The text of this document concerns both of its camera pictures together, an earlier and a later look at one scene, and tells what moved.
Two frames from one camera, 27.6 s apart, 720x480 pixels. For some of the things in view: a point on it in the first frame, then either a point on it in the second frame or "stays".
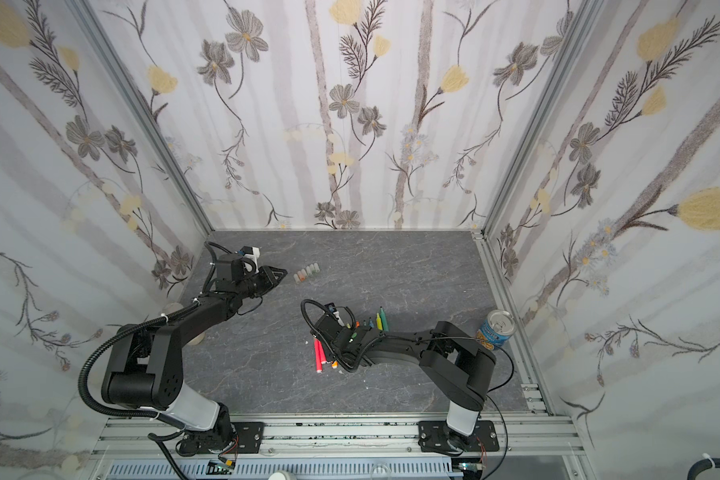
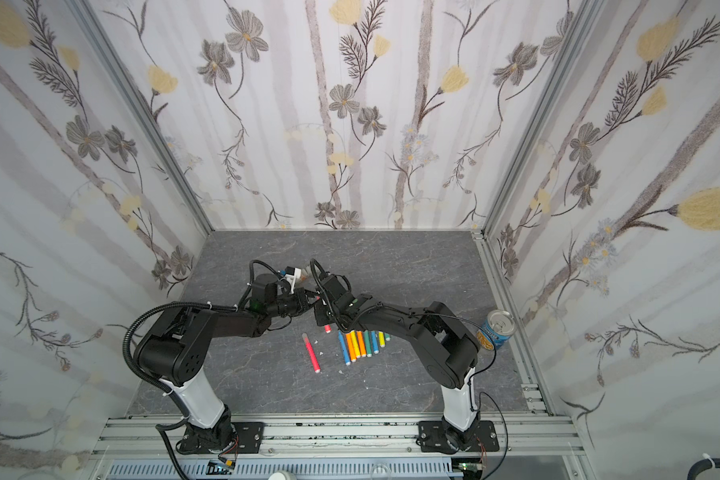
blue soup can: x=497 y=328 stays
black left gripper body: x=255 y=284 → x=286 y=305
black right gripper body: x=348 y=337 → x=327 y=307
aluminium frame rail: x=521 y=436 stays
